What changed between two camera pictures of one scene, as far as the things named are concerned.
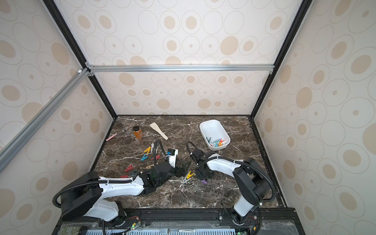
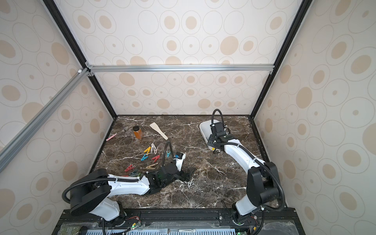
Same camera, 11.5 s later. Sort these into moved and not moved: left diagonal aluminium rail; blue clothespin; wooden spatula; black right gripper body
Moved: black right gripper body
Not moved: wooden spatula; left diagonal aluminium rail; blue clothespin
